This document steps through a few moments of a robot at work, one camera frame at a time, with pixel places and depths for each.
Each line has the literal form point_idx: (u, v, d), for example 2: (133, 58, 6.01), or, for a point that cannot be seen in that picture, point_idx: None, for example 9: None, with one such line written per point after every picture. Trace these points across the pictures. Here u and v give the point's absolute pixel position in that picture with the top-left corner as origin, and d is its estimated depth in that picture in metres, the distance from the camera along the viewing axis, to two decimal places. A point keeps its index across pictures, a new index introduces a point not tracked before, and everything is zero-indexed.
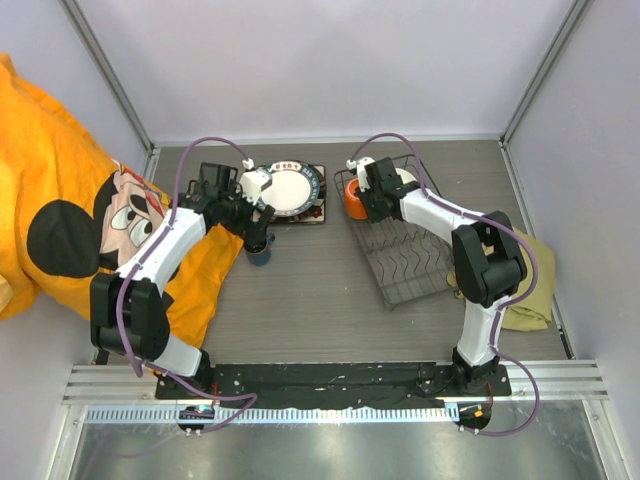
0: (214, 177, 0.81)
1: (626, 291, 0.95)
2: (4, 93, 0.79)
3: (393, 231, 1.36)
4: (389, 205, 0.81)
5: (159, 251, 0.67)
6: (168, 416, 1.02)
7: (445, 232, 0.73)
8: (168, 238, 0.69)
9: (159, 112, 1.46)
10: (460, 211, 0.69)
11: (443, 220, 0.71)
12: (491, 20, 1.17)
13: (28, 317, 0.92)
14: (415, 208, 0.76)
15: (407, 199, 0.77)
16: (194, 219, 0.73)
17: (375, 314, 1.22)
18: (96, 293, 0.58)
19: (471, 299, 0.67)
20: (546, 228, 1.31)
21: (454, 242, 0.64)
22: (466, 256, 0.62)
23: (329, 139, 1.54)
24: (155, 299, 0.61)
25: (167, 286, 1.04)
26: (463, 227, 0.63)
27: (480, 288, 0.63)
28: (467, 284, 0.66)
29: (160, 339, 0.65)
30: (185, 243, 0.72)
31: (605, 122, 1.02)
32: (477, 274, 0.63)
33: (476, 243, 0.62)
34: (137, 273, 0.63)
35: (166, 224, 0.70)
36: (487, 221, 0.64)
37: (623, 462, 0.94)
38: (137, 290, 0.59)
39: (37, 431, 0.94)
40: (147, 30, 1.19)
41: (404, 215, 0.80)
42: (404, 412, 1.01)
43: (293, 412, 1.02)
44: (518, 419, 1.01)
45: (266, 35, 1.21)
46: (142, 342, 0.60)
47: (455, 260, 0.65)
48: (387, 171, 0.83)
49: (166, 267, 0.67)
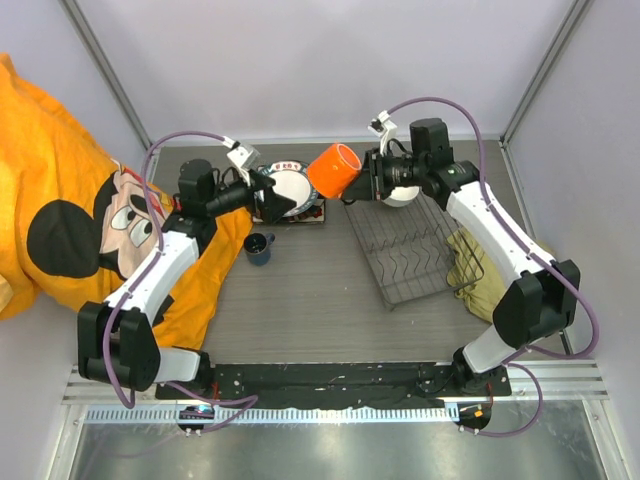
0: (196, 193, 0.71)
1: (626, 290, 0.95)
2: (4, 93, 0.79)
3: (393, 231, 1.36)
4: (435, 187, 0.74)
5: (150, 278, 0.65)
6: (168, 416, 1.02)
7: (495, 257, 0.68)
8: (160, 265, 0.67)
9: (158, 112, 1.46)
10: (527, 249, 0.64)
11: (501, 250, 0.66)
12: (492, 19, 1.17)
13: (28, 317, 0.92)
14: (467, 211, 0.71)
15: (461, 196, 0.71)
16: (185, 243, 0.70)
17: (374, 314, 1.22)
18: (84, 323, 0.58)
19: (502, 336, 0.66)
20: (546, 228, 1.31)
21: (513, 288, 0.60)
22: (522, 310, 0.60)
23: (329, 139, 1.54)
24: (144, 329, 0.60)
25: (171, 292, 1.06)
26: (528, 278, 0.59)
27: (522, 340, 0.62)
28: (506, 327, 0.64)
29: (151, 369, 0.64)
30: (177, 269, 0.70)
31: (605, 121, 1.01)
32: (525, 329, 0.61)
33: (539, 301, 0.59)
34: (127, 301, 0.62)
35: (157, 250, 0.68)
36: (554, 274, 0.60)
37: (623, 462, 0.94)
38: (126, 320, 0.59)
39: (37, 431, 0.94)
40: (146, 29, 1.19)
41: (448, 207, 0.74)
42: (404, 412, 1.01)
43: (293, 412, 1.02)
44: (522, 419, 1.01)
45: (265, 34, 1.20)
46: (131, 372, 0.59)
47: (505, 303, 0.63)
48: (441, 142, 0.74)
49: (158, 293, 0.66)
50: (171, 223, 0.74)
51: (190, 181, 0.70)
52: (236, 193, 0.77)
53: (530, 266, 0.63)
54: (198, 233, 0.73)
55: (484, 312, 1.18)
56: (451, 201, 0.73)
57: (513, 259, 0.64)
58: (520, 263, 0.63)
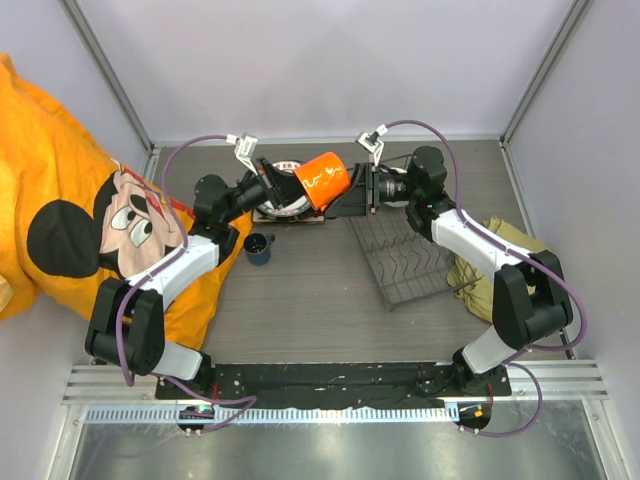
0: (207, 214, 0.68)
1: (626, 291, 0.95)
2: (4, 92, 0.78)
3: (393, 230, 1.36)
4: (418, 223, 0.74)
5: (172, 267, 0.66)
6: (168, 416, 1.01)
7: (481, 266, 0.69)
8: (181, 260, 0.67)
9: (158, 111, 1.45)
10: (504, 247, 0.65)
11: (482, 253, 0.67)
12: (492, 20, 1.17)
13: (28, 316, 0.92)
14: (448, 233, 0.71)
15: (440, 220, 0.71)
16: (208, 246, 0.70)
17: (374, 314, 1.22)
18: (102, 298, 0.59)
19: (508, 344, 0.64)
20: (546, 229, 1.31)
21: (496, 281, 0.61)
22: (510, 300, 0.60)
23: (329, 139, 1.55)
24: (157, 313, 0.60)
25: (178, 299, 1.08)
26: (509, 267, 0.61)
27: (522, 334, 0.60)
28: (505, 328, 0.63)
29: (153, 356, 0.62)
30: (196, 269, 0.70)
31: (605, 123, 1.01)
32: (521, 321, 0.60)
33: (524, 287, 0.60)
34: (146, 283, 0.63)
35: (181, 246, 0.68)
36: (533, 263, 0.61)
37: (623, 462, 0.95)
38: (141, 300, 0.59)
39: (37, 430, 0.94)
40: (147, 30, 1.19)
41: (433, 237, 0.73)
42: (404, 412, 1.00)
43: (293, 412, 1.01)
44: (522, 420, 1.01)
45: (267, 36, 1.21)
46: (135, 353, 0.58)
47: (495, 302, 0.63)
48: (437, 186, 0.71)
49: (174, 285, 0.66)
50: (199, 227, 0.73)
51: (197, 205, 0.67)
52: (253, 192, 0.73)
53: (509, 261, 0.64)
54: (222, 242, 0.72)
55: (484, 312, 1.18)
56: (433, 229, 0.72)
57: (493, 257, 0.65)
58: (500, 258, 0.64)
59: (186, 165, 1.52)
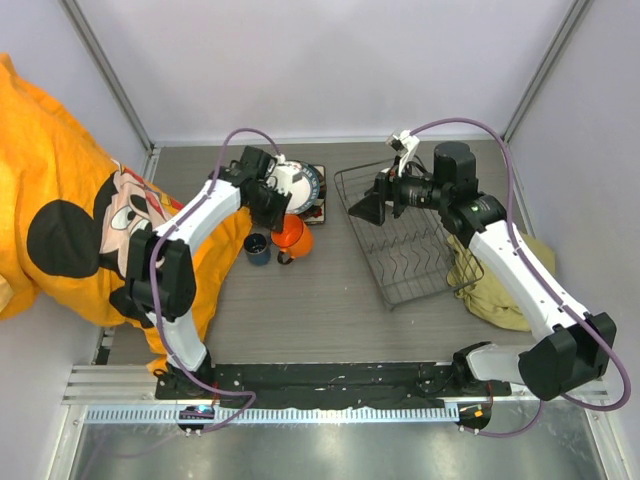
0: (255, 159, 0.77)
1: (625, 290, 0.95)
2: (4, 93, 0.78)
3: (392, 231, 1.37)
4: (457, 223, 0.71)
5: (196, 217, 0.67)
6: (168, 416, 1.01)
7: (524, 307, 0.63)
8: (205, 206, 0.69)
9: (158, 112, 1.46)
10: (560, 300, 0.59)
11: (531, 299, 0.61)
12: (492, 20, 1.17)
13: (28, 316, 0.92)
14: (495, 257, 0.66)
15: (485, 236, 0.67)
16: (230, 188, 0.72)
17: (374, 314, 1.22)
18: (134, 250, 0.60)
19: (527, 386, 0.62)
20: (546, 228, 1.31)
21: (543, 342, 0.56)
22: (555, 365, 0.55)
23: (329, 139, 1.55)
24: (187, 262, 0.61)
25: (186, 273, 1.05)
26: (561, 333, 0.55)
27: (552, 393, 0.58)
28: (532, 377, 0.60)
29: (188, 299, 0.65)
30: (219, 214, 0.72)
31: (605, 122, 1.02)
32: (555, 383, 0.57)
33: (572, 356, 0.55)
34: (173, 234, 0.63)
35: (205, 193, 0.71)
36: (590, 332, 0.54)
37: (623, 462, 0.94)
38: (171, 251, 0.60)
39: (37, 431, 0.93)
40: (148, 31, 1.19)
41: (472, 247, 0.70)
42: (404, 412, 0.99)
43: (293, 412, 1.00)
44: (525, 419, 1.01)
45: (268, 36, 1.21)
46: (170, 299, 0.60)
47: (532, 355, 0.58)
48: (468, 178, 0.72)
49: (200, 235, 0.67)
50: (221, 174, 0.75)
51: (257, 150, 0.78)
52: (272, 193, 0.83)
53: (563, 319, 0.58)
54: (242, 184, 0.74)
55: (484, 312, 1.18)
56: (474, 240, 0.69)
57: (544, 311, 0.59)
58: (551, 315, 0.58)
59: (185, 165, 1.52)
